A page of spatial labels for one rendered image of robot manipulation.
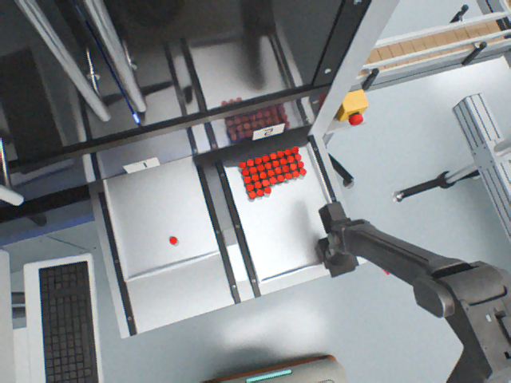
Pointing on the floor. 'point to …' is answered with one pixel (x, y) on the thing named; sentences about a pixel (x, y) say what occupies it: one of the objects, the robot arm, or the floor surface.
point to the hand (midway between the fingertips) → (330, 263)
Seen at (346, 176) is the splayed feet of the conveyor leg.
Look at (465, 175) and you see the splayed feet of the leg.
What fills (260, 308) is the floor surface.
